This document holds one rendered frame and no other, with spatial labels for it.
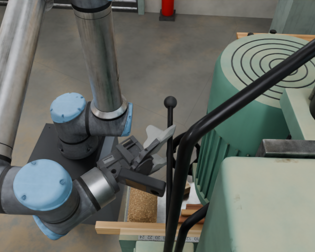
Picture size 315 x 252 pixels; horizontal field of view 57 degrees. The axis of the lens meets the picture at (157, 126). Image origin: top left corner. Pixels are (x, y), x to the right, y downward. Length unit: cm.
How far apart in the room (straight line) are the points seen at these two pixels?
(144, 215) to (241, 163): 66
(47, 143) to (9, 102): 84
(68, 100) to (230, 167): 108
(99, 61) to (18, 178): 53
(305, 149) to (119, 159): 53
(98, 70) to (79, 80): 177
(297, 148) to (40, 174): 44
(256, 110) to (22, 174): 41
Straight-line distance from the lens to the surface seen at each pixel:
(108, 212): 169
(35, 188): 56
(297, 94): 30
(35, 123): 249
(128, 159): 70
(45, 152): 146
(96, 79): 104
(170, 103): 75
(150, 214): 87
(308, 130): 27
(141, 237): 80
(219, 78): 39
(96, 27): 91
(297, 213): 22
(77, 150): 136
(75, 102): 125
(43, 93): 273
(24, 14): 79
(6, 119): 66
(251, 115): 37
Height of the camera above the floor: 170
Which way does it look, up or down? 48 degrees down
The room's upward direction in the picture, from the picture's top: straight up
